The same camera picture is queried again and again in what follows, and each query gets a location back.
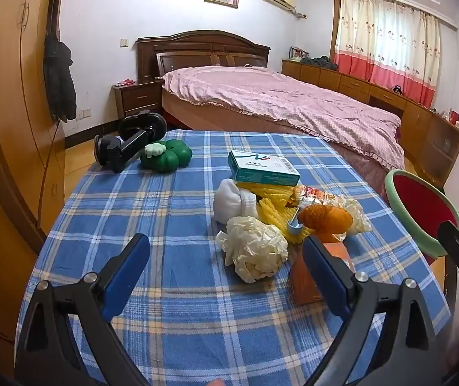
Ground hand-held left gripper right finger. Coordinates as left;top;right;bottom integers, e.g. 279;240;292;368
301;235;451;386

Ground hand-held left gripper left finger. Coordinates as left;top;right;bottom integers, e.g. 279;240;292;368
14;232;152;386

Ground red chair green rim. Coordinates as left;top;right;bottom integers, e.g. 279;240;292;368
385;169;459;260

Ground white and teal medicine box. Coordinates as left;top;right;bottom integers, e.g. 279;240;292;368
228;150;301;187

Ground flat orange packet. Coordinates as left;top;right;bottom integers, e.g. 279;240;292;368
289;241;359;305

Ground orange toy bread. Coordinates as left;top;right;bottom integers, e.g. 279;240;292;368
298;204;353;236

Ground small blue scoop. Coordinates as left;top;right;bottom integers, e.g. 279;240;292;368
286;215;306;237

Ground clear crumpled plastic wrapper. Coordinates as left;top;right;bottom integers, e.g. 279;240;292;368
334;196;373;236

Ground blue plaid tablecloth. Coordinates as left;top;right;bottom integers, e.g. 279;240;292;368
14;129;451;386

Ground orange snack wrapper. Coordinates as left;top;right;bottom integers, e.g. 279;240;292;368
288;185;337;210

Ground yellow foam fruit net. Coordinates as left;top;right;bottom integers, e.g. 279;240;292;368
235;181;314;244

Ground white sock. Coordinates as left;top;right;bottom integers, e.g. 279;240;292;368
213;179;259;224

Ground green clover toy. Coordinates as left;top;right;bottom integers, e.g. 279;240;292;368
139;139;193;173

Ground long wooden cabinet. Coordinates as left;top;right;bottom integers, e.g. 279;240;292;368
282;60;459;186

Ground black dumbbell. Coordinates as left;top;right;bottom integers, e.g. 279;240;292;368
94;113;167;173

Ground dark wooden nightstand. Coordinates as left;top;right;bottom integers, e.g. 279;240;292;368
112;79;165;119

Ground pink checked bedspread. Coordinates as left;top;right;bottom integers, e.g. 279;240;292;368
161;65;406;171

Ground wooden wardrobe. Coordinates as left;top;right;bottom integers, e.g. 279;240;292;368
0;0;77;371

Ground black jacket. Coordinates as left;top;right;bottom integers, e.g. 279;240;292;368
44;34;77;122

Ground dark clothes pile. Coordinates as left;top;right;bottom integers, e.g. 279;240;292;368
302;55;338;71

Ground white and red curtain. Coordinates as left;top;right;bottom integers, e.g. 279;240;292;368
334;0;443;109

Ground wooden bed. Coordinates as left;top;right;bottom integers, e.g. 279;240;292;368
135;30;407;210

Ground thin black cable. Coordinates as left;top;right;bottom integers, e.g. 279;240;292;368
39;116;60;218

